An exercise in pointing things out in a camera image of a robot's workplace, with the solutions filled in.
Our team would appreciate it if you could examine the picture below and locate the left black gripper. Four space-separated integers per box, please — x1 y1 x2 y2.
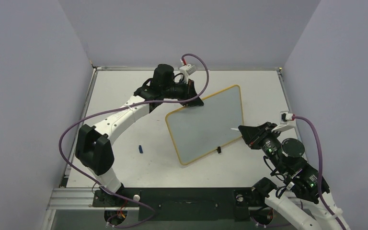
162 79 204 107

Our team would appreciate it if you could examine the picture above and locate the yellow framed whiteboard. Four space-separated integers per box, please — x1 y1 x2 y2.
165 85 244 166

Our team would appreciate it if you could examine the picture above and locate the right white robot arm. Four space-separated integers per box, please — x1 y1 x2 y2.
238 121 349 230

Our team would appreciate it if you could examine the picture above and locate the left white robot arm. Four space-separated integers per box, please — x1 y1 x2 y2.
75 64 204 206

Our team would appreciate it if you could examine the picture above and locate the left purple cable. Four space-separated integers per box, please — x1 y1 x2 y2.
58 53 210 229

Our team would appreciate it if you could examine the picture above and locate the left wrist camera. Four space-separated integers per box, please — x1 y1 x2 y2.
179 64 197 81

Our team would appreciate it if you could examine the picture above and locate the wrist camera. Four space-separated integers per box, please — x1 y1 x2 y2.
179 64 197 81
272 111 297 133

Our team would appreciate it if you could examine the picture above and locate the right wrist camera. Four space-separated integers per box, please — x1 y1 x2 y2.
272 111 297 133

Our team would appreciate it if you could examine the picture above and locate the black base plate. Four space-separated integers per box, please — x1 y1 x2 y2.
92 187 273 223

